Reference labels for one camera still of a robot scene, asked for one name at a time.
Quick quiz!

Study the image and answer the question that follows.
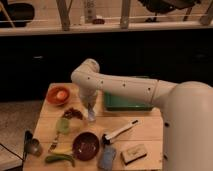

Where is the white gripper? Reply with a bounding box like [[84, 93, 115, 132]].
[[78, 88, 98, 109]]

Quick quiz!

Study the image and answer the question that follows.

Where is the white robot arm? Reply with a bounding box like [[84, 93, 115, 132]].
[[71, 58, 213, 171]]

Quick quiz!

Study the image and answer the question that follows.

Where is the green plastic tray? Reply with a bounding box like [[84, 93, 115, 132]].
[[103, 93, 153, 111]]

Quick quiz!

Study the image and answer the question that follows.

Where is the dark dried fruit pile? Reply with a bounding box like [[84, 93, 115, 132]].
[[63, 108, 83, 120]]

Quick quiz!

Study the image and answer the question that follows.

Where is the egg in bowl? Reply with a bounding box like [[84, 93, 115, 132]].
[[56, 91, 65, 100]]

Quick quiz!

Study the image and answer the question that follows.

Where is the orange bowl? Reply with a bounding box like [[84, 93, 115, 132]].
[[46, 86, 70, 106]]

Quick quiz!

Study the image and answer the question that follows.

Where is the dark red bowl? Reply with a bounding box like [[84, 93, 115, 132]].
[[72, 132, 100, 161]]

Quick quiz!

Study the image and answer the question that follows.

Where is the yellow banana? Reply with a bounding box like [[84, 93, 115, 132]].
[[52, 149, 72, 155]]

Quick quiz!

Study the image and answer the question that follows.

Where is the blue grey cloth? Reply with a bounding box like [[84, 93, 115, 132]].
[[98, 145, 116, 171]]

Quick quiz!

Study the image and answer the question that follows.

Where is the tan sponge block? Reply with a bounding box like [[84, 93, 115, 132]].
[[121, 144, 147, 165]]

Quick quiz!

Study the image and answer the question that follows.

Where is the white handled brush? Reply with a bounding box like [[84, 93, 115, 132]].
[[102, 120, 139, 145]]

